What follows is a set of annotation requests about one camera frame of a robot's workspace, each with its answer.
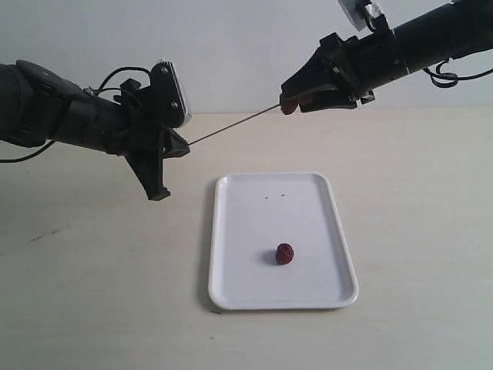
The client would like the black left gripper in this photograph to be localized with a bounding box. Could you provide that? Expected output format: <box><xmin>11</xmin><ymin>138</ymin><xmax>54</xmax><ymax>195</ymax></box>
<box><xmin>69</xmin><ymin>79</ymin><xmax>190</xmax><ymax>200</ymax></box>

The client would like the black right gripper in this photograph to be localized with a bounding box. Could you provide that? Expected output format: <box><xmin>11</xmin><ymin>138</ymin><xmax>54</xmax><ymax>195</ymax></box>
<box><xmin>280</xmin><ymin>17</ymin><xmax>408</xmax><ymax>113</ymax></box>

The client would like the dried red fruit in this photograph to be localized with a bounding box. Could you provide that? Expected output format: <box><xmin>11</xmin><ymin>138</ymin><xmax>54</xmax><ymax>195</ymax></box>
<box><xmin>275</xmin><ymin>243</ymin><xmax>295</xmax><ymax>265</ymax></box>
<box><xmin>279</xmin><ymin>93</ymin><xmax>313</xmax><ymax>116</ymax></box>

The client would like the thin metal skewer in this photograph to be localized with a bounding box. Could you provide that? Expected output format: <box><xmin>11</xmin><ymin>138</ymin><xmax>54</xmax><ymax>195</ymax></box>
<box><xmin>188</xmin><ymin>103</ymin><xmax>280</xmax><ymax>146</ymax></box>

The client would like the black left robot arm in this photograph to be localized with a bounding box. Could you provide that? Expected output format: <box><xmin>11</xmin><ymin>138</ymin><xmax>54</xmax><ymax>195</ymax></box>
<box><xmin>1</xmin><ymin>59</ymin><xmax>191</xmax><ymax>201</ymax></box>

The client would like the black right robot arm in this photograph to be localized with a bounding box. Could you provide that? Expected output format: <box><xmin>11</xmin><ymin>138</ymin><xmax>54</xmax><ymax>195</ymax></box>
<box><xmin>280</xmin><ymin>1</ymin><xmax>492</xmax><ymax>115</ymax></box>

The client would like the white rectangular plastic tray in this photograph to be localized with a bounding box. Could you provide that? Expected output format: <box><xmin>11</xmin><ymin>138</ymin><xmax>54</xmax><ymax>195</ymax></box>
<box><xmin>208</xmin><ymin>172</ymin><xmax>359</xmax><ymax>311</ymax></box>

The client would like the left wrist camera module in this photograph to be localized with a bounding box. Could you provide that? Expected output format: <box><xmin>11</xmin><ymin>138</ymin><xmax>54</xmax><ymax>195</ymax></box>
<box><xmin>150</xmin><ymin>59</ymin><xmax>192</xmax><ymax>129</ymax></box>

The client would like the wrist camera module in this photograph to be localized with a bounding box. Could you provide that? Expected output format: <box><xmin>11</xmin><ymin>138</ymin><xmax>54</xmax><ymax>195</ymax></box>
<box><xmin>150</xmin><ymin>59</ymin><xmax>192</xmax><ymax>129</ymax></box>
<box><xmin>338</xmin><ymin>0</ymin><xmax>384</xmax><ymax>32</ymax></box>

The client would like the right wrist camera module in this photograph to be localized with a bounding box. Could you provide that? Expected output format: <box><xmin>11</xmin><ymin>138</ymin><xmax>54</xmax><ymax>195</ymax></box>
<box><xmin>338</xmin><ymin>0</ymin><xmax>384</xmax><ymax>32</ymax></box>

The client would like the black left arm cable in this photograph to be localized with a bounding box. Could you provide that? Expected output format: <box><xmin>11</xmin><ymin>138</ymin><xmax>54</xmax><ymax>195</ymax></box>
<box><xmin>0</xmin><ymin>66</ymin><xmax>153</xmax><ymax>163</ymax></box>

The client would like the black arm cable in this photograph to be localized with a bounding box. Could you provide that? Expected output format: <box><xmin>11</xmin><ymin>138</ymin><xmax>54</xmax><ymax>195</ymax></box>
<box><xmin>0</xmin><ymin>66</ymin><xmax>153</xmax><ymax>163</ymax></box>
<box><xmin>422</xmin><ymin>59</ymin><xmax>493</xmax><ymax>88</ymax></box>

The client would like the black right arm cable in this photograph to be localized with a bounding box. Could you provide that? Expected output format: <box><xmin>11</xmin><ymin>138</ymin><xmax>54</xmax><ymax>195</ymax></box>
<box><xmin>422</xmin><ymin>59</ymin><xmax>493</xmax><ymax>88</ymax></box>

